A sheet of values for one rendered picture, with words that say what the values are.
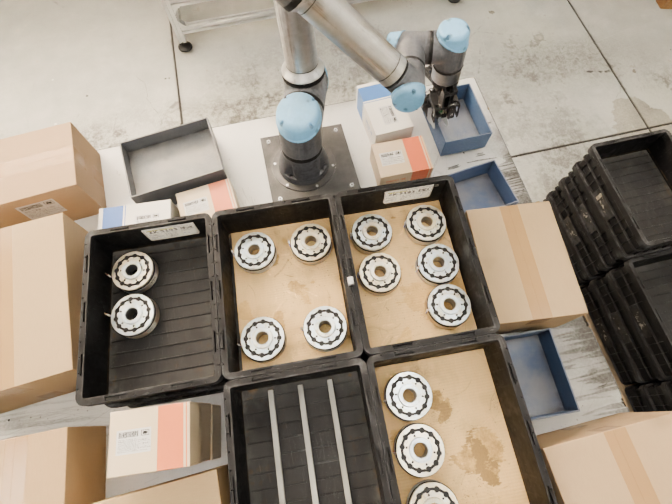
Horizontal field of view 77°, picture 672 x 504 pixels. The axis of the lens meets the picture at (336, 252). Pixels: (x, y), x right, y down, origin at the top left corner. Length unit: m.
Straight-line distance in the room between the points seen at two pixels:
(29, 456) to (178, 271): 0.49
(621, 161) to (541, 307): 0.95
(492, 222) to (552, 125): 1.50
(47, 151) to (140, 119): 1.22
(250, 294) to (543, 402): 0.78
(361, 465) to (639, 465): 0.55
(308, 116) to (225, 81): 1.55
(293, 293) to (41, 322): 0.57
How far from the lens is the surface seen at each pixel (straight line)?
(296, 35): 1.11
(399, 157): 1.29
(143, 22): 3.14
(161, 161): 1.41
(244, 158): 1.41
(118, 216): 1.32
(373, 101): 1.39
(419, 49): 1.10
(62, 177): 1.37
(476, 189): 1.37
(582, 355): 1.30
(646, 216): 1.84
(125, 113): 2.68
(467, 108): 1.52
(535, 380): 1.23
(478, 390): 1.05
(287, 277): 1.06
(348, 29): 0.93
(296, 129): 1.11
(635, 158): 1.96
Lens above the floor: 1.83
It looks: 68 degrees down
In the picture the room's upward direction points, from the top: 2 degrees counter-clockwise
